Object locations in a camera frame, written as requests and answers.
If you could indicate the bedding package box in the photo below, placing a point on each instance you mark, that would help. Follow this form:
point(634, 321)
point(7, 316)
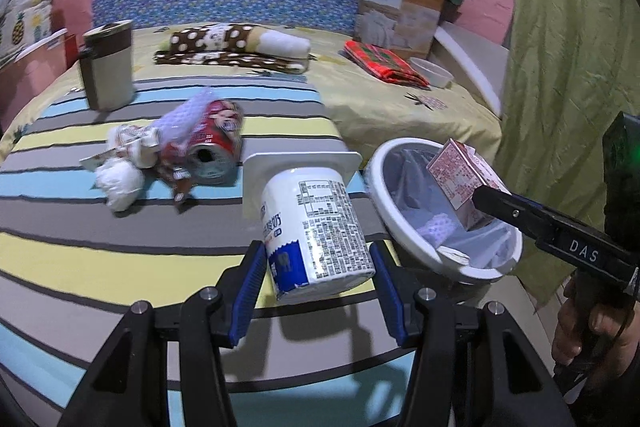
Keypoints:
point(406, 27)

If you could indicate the person's right hand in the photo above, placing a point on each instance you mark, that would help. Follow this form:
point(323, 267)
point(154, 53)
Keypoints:
point(619, 326)

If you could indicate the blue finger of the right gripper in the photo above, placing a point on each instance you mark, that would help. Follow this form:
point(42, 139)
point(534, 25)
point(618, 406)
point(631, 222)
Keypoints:
point(514, 209)

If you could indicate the pineapple print quilt bundle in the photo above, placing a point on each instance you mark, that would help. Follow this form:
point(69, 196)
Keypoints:
point(23, 23)

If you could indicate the green curtain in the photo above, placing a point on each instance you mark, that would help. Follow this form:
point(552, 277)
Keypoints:
point(573, 66)

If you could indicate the translucent bin liner bag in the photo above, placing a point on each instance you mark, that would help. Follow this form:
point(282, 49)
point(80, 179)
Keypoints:
point(440, 206)

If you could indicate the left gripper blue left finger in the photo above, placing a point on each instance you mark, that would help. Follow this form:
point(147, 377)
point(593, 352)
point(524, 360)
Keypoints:
point(239, 288)

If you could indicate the white bed side rail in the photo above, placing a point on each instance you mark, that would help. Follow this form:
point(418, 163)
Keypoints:
point(477, 63)

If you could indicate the white round trash bin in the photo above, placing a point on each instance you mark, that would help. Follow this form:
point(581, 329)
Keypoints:
point(435, 211)

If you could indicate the printed snack wrapper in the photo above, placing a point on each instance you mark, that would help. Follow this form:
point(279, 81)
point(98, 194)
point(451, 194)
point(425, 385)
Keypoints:
point(139, 145)

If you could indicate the white plastic bowl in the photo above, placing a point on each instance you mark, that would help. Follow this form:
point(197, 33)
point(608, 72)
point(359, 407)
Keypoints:
point(433, 73)

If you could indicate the white yogurt cup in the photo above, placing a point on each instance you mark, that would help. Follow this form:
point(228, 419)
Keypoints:
point(315, 246)

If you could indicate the pink storage box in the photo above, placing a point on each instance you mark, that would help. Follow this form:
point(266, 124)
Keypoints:
point(33, 70)

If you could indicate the red white small carton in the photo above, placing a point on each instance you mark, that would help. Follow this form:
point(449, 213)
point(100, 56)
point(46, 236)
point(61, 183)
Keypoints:
point(458, 170)

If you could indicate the red green plaid cloth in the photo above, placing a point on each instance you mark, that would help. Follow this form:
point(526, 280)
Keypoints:
point(384, 64)

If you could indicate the beige brown lidded mug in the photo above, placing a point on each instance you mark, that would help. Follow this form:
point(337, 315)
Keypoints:
point(105, 63)

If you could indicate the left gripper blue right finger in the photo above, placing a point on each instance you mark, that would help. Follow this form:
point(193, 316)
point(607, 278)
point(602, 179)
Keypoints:
point(395, 287)

